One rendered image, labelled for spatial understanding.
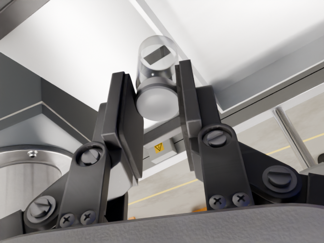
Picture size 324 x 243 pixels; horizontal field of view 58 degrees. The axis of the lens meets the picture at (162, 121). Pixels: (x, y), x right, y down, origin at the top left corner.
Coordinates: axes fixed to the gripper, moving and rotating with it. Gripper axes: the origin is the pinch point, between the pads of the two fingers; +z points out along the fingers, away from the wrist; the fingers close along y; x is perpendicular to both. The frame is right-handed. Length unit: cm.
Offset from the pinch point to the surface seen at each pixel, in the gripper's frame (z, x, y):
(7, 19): 14.6, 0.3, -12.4
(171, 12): 20.3, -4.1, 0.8
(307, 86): 85, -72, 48
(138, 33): 20.2, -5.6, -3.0
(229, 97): 23.9, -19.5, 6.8
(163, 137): 23.2, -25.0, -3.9
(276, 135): 185, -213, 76
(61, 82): 19.3, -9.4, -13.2
